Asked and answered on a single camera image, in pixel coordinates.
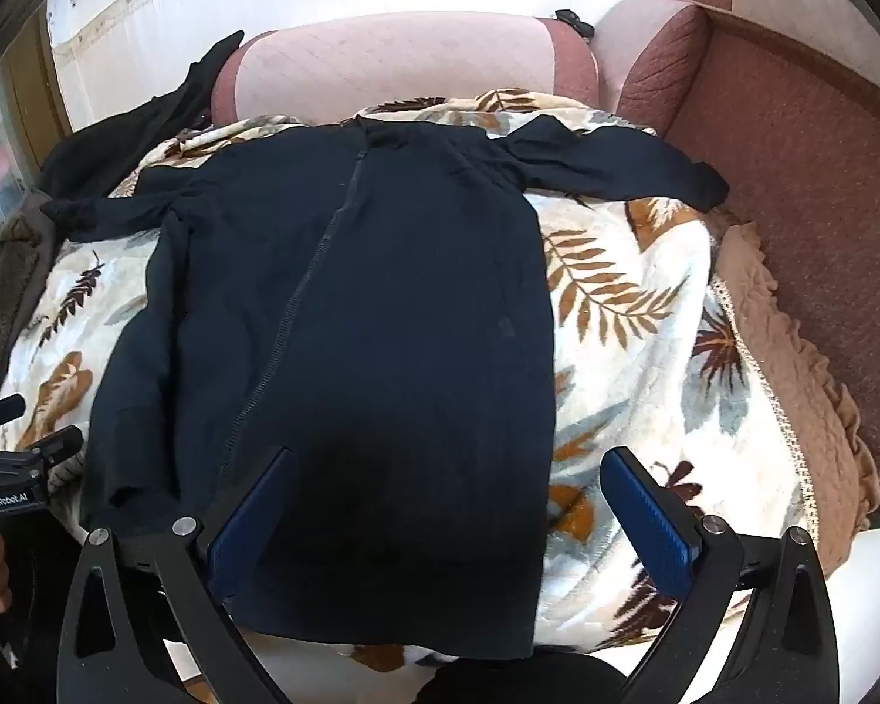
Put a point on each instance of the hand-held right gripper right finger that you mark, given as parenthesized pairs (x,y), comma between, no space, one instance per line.
(649,513)

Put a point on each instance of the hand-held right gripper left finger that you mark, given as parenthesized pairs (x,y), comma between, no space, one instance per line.
(249,510)

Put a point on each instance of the navy zip jacket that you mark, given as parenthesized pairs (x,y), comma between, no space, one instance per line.
(381,352)

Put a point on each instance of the brown fluffy cloth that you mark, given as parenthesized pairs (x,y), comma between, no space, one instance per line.
(7,286)

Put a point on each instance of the leaf printed blanket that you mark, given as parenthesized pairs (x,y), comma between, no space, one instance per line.
(631,352)

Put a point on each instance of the tan quilted ruffled cover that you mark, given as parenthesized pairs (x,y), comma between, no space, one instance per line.
(777,352)

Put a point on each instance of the black garment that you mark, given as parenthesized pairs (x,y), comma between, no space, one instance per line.
(117,139)

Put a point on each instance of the pink and maroon sofa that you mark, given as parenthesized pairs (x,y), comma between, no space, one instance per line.
(792,161)

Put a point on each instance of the small black object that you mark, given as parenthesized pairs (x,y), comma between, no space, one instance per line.
(573,20)

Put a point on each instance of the wooden door frame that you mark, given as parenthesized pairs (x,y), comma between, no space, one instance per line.
(37,81)

